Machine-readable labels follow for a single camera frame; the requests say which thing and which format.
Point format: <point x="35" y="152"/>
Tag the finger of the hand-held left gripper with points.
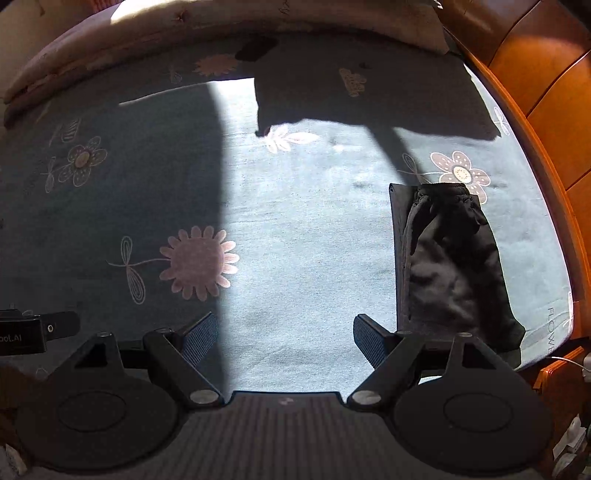
<point x="62" y="323"/>

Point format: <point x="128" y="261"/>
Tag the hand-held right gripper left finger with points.
<point x="201" y="337"/>

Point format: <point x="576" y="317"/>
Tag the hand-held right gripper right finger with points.
<point x="369" y="341"/>

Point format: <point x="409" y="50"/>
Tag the blue floral bed sheet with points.
<point x="300" y="230"/>

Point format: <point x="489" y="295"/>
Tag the wooden nightstand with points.
<point x="558" y="383"/>

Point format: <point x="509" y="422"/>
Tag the pink floral folded quilt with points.
<point x="69" y="60"/>

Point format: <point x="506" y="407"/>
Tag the dark flat phone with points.
<point x="256" y="48"/>

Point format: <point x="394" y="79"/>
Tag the wooden bed frame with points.
<point x="531" y="55"/>

